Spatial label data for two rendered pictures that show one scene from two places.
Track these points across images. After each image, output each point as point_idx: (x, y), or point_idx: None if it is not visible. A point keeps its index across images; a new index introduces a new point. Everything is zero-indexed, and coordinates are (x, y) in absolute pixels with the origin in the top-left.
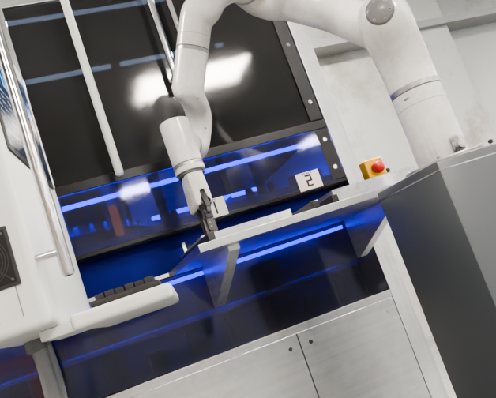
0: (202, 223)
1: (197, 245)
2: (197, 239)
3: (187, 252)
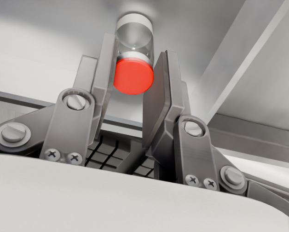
0: (97, 136)
1: None
2: (126, 123)
3: (11, 103)
